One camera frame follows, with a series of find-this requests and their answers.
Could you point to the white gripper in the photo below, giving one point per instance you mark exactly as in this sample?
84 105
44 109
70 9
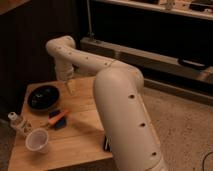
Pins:
65 71

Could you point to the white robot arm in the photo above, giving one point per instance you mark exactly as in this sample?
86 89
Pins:
117 91

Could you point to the black bowl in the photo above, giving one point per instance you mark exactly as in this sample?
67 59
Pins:
43 97

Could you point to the orange blue brush tool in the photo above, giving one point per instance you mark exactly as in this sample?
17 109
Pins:
57 119

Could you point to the vertical metal rod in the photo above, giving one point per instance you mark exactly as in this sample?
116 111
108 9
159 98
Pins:
91 34

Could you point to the clear plastic cup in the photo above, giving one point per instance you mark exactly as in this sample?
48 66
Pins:
38 141

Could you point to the wooden shelf board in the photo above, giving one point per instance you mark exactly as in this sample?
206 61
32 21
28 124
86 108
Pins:
178 7

